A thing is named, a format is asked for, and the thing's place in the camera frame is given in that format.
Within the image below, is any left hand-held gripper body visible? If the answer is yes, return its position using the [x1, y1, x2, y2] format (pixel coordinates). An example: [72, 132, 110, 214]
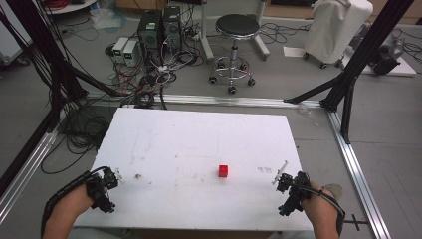
[86, 165, 119, 214]

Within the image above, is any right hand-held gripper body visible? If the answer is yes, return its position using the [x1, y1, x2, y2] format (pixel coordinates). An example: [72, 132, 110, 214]
[276, 170, 314, 217]

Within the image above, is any person's left hand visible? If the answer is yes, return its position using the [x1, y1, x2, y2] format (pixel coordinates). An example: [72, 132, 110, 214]
[59, 183, 97, 222]

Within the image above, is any person's right hand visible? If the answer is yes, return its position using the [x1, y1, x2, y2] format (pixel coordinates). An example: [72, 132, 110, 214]
[300, 184, 336, 223]

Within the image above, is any person's shoe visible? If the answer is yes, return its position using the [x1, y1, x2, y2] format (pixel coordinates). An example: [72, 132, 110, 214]
[321, 183, 344, 201]

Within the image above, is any white power supply box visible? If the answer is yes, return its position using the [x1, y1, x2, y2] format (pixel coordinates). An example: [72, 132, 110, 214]
[111, 36, 129, 64]
[121, 40, 139, 68]

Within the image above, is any black computer tower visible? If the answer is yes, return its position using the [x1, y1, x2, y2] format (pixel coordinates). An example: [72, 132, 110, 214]
[136, 9, 164, 67]
[161, 5, 183, 52]

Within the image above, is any black round stool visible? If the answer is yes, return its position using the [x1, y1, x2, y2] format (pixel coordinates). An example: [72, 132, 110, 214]
[208, 13, 262, 96]

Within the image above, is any white covered cart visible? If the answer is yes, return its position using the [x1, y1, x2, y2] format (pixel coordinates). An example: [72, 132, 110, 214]
[303, 0, 375, 70]

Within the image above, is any black device on white board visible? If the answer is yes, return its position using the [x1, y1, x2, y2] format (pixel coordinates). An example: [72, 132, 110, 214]
[341, 28, 418, 78]

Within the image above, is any aluminium floor rail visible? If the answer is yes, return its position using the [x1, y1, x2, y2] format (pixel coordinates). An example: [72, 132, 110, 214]
[0, 109, 68, 224]
[327, 111, 393, 239]
[84, 92, 323, 110]

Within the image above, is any tangle of floor cables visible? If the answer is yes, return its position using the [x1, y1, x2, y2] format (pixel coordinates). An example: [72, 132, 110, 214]
[40, 6, 207, 175]

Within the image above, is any black metal frame post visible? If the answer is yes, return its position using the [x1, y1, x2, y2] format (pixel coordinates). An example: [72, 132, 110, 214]
[0, 0, 124, 197]
[283, 0, 416, 144]

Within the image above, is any white table leg frame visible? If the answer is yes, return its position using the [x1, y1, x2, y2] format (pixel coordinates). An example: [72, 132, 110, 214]
[198, 0, 272, 64]

